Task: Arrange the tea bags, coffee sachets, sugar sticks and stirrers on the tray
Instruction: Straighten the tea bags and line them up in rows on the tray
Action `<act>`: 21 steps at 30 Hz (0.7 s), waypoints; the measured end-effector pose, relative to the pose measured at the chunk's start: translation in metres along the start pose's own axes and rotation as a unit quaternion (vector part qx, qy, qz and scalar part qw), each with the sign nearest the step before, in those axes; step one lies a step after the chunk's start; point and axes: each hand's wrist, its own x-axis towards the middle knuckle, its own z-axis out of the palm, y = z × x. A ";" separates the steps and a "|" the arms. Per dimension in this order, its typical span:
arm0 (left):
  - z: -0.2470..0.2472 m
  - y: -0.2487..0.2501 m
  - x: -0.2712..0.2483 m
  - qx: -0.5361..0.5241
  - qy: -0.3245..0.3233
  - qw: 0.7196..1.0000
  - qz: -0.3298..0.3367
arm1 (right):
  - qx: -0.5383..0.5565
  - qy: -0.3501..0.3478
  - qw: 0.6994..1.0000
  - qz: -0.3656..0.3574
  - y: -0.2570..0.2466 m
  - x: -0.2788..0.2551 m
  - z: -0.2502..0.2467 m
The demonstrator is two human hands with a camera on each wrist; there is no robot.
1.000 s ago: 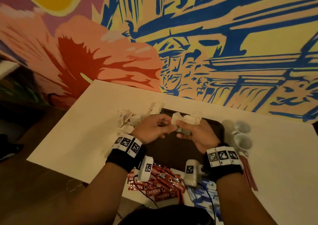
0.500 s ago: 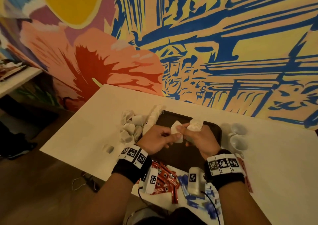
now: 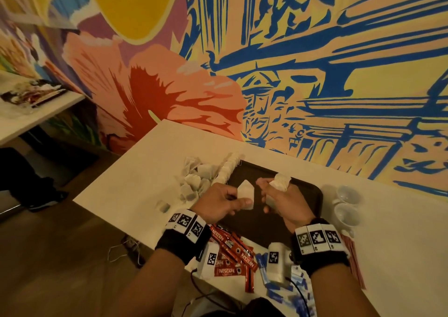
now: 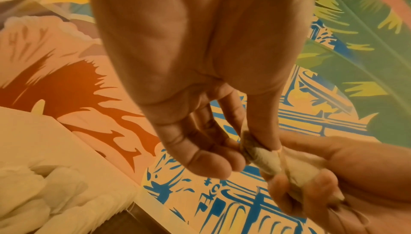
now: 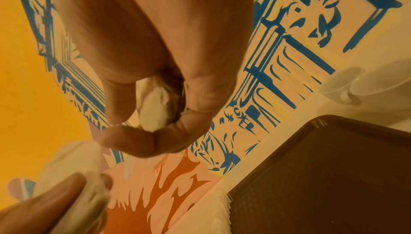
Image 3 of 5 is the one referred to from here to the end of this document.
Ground person's left forearm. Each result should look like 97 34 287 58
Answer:
111 248 195 317

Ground black right wristband with markers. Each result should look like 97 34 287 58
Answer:
290 217 351 278

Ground black right camera cable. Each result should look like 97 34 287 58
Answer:
290 281 309 317

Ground pile of red Nescafe sachets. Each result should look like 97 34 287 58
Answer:
206 223 259 294

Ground white wall shelf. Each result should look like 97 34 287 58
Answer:
0 71 87 147

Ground colourful papers on shelf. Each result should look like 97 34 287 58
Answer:
0 78 68 110

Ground black object on floor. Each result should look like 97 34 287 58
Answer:
0 147 70 213

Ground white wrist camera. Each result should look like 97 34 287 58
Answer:
195 239 222 280
265 240 294 287

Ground black clothing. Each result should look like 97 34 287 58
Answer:
182 297 285 317

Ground white tea bag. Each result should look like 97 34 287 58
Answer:
268 172 293 193
236 179 256 211

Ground dark brown tray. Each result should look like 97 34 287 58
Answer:
222 159 325 250

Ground black left wristband with markers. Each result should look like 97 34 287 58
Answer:
154 208 213 266

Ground row of tea bags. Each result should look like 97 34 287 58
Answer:
213 151 243 185

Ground small white cup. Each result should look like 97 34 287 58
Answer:
335 184 364 206
332 202 364 229

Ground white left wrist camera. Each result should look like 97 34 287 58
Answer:
195 239 222 280

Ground bundle of red stir sticks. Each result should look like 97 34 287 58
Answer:
341 230 367 292

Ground black wristband with markers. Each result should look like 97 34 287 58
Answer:
154 208 213 266
290 217 351 278

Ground person's right hand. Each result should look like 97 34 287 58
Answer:
255 176 316 234

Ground pile of blue sugar sachets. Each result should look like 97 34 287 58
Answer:
255 251 316 317

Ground pile of white tea bags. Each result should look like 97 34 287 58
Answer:
154 155 220 206

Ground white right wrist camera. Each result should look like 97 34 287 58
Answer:
265 240 294 287

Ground person's right forearm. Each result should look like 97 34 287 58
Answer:
307 260 384 317

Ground person's left hand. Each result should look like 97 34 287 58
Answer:
189 182 255 225

